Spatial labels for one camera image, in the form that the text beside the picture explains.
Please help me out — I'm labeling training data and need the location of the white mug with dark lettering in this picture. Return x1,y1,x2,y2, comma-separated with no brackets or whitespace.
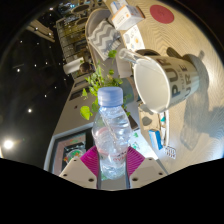
132,54,201,114

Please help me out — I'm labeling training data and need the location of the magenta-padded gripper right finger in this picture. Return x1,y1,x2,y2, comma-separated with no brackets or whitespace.
125,146,168,190

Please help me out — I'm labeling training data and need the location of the group of ceiling lights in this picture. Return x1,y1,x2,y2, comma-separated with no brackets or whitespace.
0,33,54,151

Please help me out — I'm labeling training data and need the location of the white box with blue print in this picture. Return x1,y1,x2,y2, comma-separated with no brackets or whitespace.
109,0,129,15

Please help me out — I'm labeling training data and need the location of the person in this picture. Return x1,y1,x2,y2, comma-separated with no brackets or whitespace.
78,61,96,76

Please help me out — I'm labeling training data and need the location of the flat round red coaster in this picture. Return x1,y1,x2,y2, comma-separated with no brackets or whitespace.
149,4,175,25

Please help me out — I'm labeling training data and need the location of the green potted plant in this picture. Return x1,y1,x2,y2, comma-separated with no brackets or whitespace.
79,49,143,133

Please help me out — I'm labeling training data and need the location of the window with festive decorations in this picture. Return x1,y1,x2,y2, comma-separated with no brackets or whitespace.
43,128,96,176

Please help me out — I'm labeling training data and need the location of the small blue box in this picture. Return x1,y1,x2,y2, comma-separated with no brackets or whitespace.
148,129,164,151

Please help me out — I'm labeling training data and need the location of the grey white chevron cushion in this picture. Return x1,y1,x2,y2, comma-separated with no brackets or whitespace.
87,20,123,62

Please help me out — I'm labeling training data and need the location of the grey curved sofa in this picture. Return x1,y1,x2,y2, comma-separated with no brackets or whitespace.
84,8,134,79

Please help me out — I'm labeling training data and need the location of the clear bottle with blue cap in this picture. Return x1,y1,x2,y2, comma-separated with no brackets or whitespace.
91,86,133,181

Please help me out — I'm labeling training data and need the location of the pill blister pack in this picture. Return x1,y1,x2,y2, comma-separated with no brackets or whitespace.
163,144,177,160

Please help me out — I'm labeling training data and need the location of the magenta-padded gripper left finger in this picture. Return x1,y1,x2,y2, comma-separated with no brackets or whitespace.
59,145,101,190

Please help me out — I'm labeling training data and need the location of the white tube with teal cap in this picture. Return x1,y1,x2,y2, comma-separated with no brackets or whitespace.
159,111,171,148

